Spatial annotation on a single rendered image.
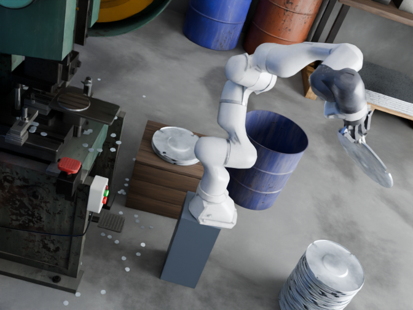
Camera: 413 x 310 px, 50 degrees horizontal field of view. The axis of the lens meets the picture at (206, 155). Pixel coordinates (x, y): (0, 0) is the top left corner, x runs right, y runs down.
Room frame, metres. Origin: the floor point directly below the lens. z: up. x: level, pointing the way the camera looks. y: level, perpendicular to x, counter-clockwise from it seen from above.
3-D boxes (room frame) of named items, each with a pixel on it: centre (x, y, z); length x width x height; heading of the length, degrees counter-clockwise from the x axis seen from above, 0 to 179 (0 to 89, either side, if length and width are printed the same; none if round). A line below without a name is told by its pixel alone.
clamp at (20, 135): (1.24, 0.68, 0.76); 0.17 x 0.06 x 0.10; 6
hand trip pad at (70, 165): (1.10, 0.43, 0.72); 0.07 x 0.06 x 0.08; 96
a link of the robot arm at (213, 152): (1.43, -0.03, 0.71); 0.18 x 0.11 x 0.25; 107
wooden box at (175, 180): (1.93, 0.16, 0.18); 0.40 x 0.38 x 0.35; 98
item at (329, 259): (1.48, -0.74, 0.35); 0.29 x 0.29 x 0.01
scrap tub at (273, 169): (2.23, -0.33, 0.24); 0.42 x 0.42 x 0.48
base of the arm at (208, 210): (1.44, -0.11, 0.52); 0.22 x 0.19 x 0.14; 95
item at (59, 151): (1.41, 0.69, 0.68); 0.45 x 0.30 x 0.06; 6
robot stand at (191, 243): (1.44, -0.07, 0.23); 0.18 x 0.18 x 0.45; 5
